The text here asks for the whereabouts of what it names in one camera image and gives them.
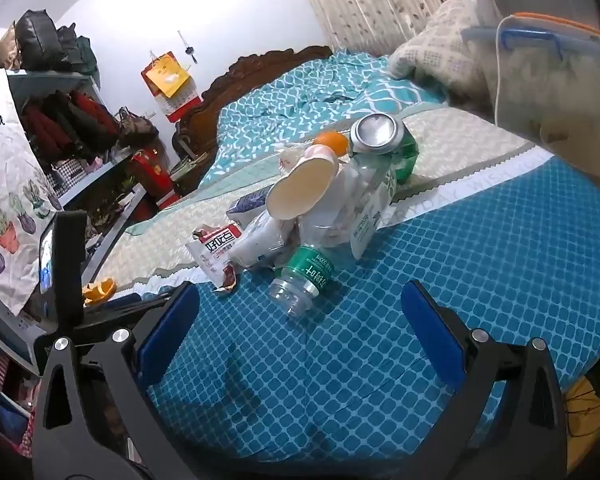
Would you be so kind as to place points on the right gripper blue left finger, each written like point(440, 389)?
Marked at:
point(161, 331)

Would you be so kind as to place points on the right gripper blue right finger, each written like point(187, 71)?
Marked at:
point(442, 347)

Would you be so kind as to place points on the red white snack wrapper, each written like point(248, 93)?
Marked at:
point(209, 248)

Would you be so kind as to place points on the white tissue pack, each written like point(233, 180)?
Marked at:
point(263, 238)

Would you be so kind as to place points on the clear bottle green label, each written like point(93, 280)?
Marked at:
point(301, 280)

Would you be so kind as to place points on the clear plastic bottle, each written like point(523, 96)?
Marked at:
point(343, 222)

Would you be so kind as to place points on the blue carton box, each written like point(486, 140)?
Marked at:
point(248, 207)

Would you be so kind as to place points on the white paper cup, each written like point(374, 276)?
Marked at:
point(304, 185)

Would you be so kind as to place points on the orange peel half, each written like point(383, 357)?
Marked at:
point(334, 140)

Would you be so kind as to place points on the orange peel at bed edge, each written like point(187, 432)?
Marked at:
point(98, 292)

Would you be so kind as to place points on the patterned bed sheet cover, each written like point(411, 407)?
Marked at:
point(497, 229)

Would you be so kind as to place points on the black phone on stand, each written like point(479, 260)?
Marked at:
point(60, 257)

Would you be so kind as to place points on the red gift box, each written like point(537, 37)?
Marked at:
point(150, 173)

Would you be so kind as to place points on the metal storage shelf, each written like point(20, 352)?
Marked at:
point(76, 141)

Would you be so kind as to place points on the cactus print cloth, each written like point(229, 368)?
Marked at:
point(27, 204)

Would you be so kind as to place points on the carved wooden headboard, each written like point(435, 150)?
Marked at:
point(195, 133)

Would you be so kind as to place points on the grey patterned folded blanket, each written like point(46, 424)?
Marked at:
point(439, 51)

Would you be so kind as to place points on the teal white patterned quilt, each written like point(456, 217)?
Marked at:
point(312, 96)

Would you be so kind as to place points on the red yellow wall calendar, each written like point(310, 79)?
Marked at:
point(171, 86)

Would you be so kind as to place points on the clear bin blue handle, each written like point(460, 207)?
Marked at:
point(543, 75)

